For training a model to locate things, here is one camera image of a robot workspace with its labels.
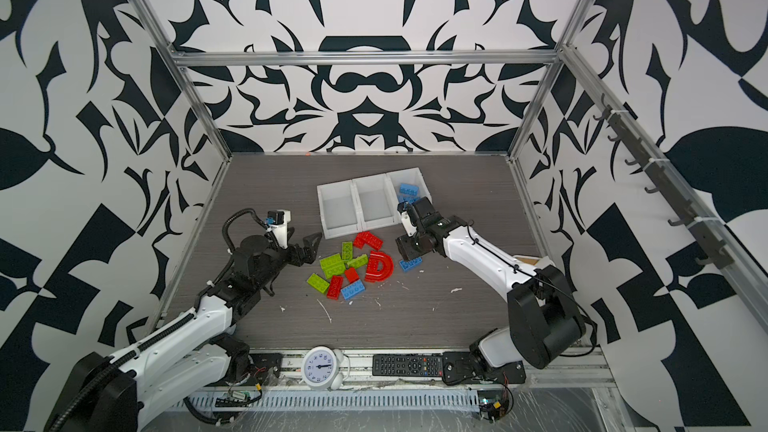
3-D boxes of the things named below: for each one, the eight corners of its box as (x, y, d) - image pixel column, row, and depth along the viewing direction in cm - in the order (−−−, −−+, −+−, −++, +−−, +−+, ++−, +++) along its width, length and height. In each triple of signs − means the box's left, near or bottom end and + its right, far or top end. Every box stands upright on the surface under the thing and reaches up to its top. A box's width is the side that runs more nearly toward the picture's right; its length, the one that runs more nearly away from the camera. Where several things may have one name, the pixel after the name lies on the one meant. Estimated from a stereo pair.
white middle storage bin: (358, 235, 100) (356, 222, 94) (351, 194, 111) (349, 179, 105) (399, 228, 102) (400, 214, 96) (388, 188, 113) (388, 173, 107)
